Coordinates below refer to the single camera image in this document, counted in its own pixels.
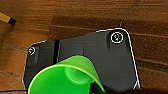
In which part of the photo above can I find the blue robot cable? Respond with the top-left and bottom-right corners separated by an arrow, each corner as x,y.
0,88 -> 27,93

